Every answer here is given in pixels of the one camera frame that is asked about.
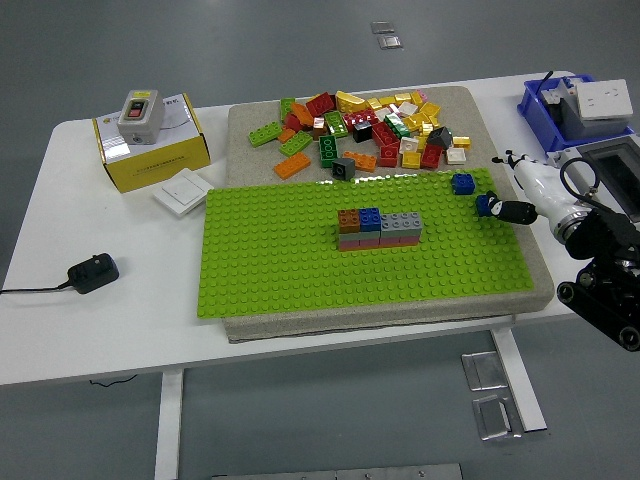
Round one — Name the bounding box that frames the white table leg with foot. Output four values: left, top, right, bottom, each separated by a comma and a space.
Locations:
488, 327, 549, 434

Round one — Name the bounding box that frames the dark grey metal box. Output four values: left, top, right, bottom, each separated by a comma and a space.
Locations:
553, 97, 635, 142

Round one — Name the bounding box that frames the metal floor outlet cover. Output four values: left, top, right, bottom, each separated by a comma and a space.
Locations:
471, 394, 524, 442
460, 351, 509, 392

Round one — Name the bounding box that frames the grey electrical enclosure box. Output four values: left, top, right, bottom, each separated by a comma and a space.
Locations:
545, 133, 640, 224

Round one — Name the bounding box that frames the black power adapter plug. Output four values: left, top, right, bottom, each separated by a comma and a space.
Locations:
67, 252, 120, 295

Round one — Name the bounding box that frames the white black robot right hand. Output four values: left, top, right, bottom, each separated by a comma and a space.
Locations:
485, 148, 584, 234

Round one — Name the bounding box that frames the long grey metal plate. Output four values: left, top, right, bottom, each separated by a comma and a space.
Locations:
209, 463, 464, 480

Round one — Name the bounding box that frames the yellow curved brick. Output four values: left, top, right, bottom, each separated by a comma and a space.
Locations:
335, 90, 368, 115

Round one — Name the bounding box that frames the thin black wire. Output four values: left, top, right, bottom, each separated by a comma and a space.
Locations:
89, 374, 139, 388

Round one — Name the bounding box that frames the green studded baseplate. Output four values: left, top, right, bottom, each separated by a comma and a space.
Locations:
196, 167, 536, 321

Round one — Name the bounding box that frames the brown two-by-two brick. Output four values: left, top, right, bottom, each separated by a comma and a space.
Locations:
337, 208, 362, 235

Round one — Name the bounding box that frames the blue plastic bin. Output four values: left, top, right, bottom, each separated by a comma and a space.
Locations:
517, 73, 639, 154

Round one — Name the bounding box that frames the red two-by-four brick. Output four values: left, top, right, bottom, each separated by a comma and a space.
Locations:
371, 121, 401, 149

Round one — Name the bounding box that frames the dark green brick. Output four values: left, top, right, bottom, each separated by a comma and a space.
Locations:
318, 134, 339, 169
383, 113, 411, 138

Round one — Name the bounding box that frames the orange two-by-four brick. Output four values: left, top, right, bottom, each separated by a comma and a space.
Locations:
273, 152, 313, 180
342, 150, 378, 174

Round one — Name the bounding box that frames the black adapter cord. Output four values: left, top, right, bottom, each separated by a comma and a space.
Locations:
0, 280, 74, 296

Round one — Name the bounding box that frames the white wall switch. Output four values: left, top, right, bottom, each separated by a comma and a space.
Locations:
152, 167, 215, 217

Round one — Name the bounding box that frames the white socket panel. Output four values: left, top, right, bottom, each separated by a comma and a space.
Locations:
574, 78, 635, 124

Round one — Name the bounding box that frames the pink two-by-four brick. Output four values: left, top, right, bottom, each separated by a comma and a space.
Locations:
338, 237, 382, 252
379, 234, 422, 250

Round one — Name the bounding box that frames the grey push-button switch box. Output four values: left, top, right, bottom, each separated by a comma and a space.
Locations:
116, 88, 166, 146

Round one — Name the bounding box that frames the dark grey two-by-two brick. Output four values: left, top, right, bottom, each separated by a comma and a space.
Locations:
330, 157, 357, 181

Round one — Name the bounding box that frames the grey-brown foam mat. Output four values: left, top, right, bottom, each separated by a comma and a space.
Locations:
222, 85, 555, 345

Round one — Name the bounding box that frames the dark grey slope brick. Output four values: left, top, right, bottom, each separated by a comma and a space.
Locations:
426, 126, 454, 150

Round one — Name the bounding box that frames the grey two-by-four brick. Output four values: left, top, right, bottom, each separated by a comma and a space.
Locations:
380, 211, 423, 238

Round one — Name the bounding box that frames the small white grey device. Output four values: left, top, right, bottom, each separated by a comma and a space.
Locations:
542, 78, 577, 107

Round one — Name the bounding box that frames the glossy red brick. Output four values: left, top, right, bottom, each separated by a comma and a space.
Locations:
342, 109, 379, 132

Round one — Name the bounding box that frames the light green two-by-four brick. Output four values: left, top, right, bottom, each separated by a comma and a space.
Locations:
278, 131, 314, 158
248, 121, 284, 148

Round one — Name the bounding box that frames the yellow white cardboard box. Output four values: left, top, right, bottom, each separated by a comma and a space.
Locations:
92, 92, 212, 195

